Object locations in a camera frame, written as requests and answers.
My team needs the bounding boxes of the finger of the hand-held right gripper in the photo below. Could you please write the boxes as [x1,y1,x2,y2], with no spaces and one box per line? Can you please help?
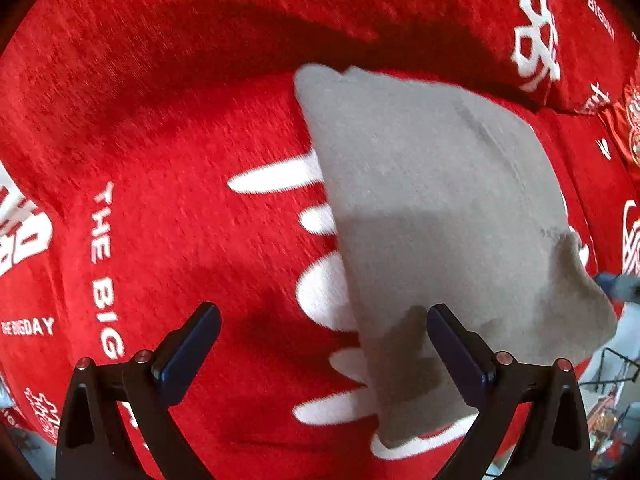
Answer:
[594,271,640,307]

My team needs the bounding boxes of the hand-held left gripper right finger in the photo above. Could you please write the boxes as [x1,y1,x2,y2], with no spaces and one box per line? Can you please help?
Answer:
[426,302,593,480]

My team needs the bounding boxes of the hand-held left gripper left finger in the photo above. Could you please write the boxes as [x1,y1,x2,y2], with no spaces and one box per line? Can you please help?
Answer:
[55,301,222,480]

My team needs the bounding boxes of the grey small garment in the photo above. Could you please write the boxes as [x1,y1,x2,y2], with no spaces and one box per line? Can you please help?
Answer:
[294,63,619,450]

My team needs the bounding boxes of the red printed pillow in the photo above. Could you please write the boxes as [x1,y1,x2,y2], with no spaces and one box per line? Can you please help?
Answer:
[621,200,640,277]
[597,67,640,172]

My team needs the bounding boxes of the red printed blanket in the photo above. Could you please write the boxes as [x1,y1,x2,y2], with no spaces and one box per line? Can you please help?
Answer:
[0,0,640,480]

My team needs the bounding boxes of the black wire rack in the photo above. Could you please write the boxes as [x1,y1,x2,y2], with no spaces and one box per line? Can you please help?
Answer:
[577,346,640,413]

